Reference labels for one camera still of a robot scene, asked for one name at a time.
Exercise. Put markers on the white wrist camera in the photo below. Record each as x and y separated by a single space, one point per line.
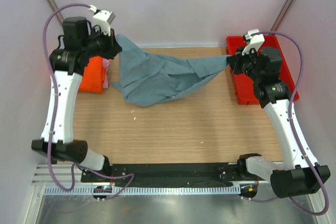
253 39
103 19

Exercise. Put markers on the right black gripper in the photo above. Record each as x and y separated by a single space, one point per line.
236 60

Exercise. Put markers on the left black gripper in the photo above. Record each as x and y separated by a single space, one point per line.
114 49

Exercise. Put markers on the folded pink t shirt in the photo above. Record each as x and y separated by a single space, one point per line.
105 66

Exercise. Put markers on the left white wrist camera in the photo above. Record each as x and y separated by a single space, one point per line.
103 19

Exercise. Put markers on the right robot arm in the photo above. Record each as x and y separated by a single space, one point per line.
300 173

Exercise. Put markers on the grey-blue t shirt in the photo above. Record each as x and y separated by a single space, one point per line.
146 79

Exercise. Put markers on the red plastic bin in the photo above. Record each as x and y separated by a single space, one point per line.
243 84

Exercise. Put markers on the slotted cable duct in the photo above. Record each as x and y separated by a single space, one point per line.
95 190

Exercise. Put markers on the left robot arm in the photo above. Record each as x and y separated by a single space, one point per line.
80 41

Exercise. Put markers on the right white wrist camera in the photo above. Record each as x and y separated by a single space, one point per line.
253 39

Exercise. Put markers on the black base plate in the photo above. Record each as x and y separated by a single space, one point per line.
182 175

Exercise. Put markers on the folded orange t shirt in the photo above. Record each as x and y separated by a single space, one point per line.
93 77

